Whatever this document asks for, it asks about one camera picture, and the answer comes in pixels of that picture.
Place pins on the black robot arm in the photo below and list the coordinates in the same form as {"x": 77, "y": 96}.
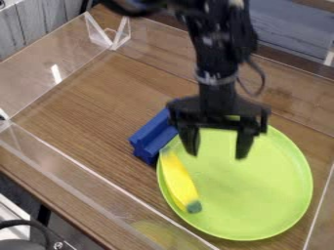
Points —
{"x": 224, "y": 41}

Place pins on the green round plate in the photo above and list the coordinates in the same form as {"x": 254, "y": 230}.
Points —
{"x": 252, "y": 198}

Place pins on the clear acrylic enclosure wall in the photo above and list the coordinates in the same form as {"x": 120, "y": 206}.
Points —
{"x": 68, "y": 154}

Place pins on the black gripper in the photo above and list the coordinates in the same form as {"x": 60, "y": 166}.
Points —
{"x": 217, "y": 108}

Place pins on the yellow toy banana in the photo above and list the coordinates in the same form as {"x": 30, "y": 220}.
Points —
{"x": 179, "y": 183}

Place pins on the clear acrylic corner bracket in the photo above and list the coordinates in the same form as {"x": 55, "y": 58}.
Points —
{"x": 107, "y": 37}

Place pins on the blue plastic block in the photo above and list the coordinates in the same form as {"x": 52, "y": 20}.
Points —
{"x": 151, "y": 137}

